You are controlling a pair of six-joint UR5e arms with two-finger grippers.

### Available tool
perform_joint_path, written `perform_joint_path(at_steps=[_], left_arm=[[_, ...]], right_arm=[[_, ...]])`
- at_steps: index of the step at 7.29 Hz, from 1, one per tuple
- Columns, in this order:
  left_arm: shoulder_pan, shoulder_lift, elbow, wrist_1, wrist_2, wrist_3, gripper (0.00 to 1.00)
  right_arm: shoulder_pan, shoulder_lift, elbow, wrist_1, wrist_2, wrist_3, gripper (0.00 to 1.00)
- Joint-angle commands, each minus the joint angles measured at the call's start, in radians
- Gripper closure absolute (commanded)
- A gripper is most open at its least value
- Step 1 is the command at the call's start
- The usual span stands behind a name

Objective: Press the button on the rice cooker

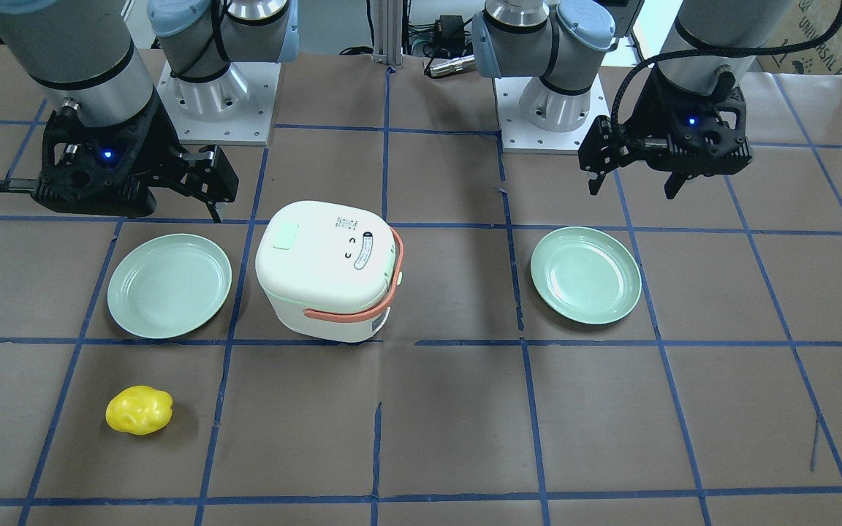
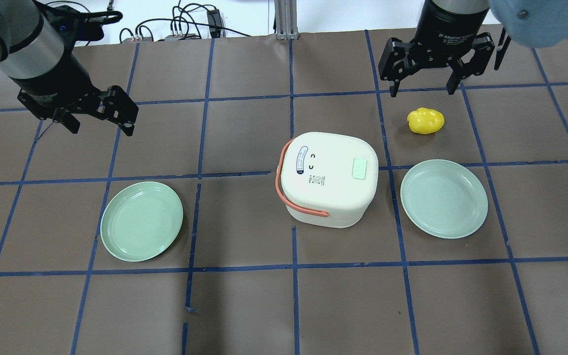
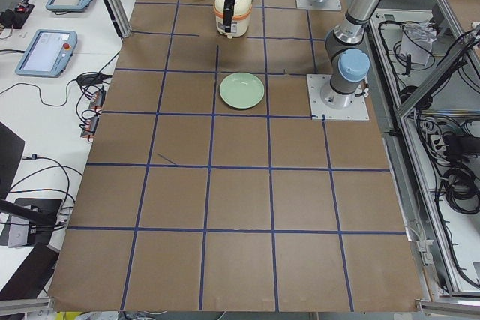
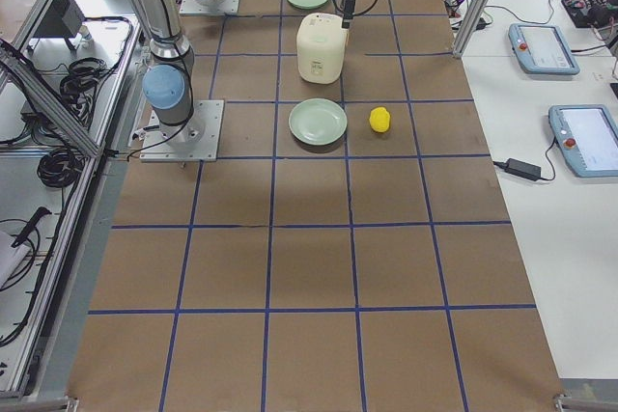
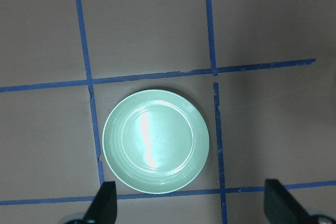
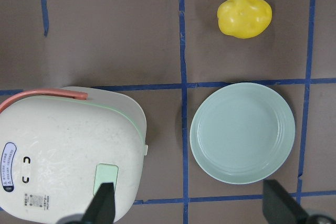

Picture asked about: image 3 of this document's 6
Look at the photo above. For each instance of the white rice cooker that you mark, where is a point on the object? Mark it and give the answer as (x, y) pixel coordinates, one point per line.
(240, 21)

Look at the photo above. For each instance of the green plate near arm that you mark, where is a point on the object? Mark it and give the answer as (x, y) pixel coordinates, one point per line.
(241, 90)

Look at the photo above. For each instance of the lower teach pendant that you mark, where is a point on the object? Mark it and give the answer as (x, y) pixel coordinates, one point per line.
(48, 53)

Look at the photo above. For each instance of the white paper bag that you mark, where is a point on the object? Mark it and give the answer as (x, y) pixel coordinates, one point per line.
(417, 42)

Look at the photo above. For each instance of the black camera stand base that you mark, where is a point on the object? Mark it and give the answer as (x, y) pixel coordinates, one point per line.
(29, 221)

